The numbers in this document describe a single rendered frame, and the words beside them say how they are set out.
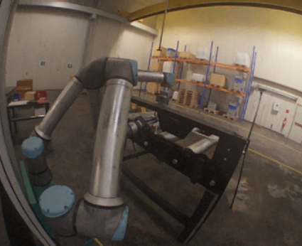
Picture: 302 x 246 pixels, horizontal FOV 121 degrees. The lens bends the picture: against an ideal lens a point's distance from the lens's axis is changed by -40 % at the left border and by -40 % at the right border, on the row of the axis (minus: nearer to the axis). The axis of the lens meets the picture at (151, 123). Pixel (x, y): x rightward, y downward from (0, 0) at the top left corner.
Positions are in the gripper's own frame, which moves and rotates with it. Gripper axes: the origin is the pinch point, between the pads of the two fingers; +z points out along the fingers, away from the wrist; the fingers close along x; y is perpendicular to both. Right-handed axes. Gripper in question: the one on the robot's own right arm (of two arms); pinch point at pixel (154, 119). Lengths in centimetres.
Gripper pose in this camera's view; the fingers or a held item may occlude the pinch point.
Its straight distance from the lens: 108.0
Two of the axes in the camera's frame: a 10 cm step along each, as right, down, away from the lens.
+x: -5.7, -6.6, 4.8
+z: 7.9, -3.0, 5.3
